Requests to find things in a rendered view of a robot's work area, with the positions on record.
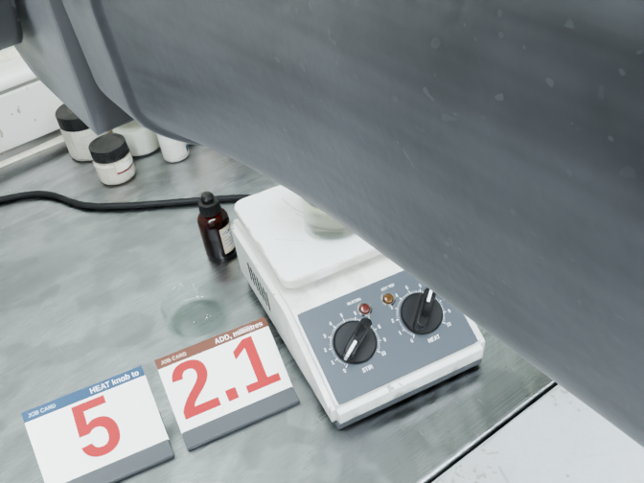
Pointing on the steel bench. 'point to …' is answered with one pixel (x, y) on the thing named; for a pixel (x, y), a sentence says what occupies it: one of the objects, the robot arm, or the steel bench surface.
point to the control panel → (413, 342)
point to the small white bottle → (177, 151)
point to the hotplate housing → (278, 296)
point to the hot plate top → (294, 240)
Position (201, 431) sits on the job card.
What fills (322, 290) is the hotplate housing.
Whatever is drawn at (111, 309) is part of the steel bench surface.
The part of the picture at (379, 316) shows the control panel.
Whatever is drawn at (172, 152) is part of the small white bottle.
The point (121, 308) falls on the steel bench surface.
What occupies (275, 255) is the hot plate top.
